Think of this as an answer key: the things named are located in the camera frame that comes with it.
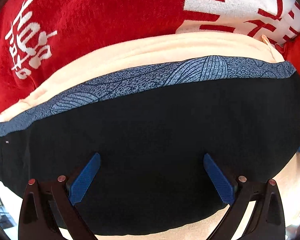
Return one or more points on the black pants with blue trim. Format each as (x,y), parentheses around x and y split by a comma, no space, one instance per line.
(152,126)

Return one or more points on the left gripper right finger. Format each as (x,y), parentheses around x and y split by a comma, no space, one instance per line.
(267,220)

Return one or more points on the peach towel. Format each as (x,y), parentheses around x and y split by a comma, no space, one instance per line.
(167,48)

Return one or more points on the red blanket with white characters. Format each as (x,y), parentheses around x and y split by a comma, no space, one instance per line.
(39,37)

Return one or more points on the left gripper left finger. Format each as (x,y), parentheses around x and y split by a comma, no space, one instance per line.
(36,220)

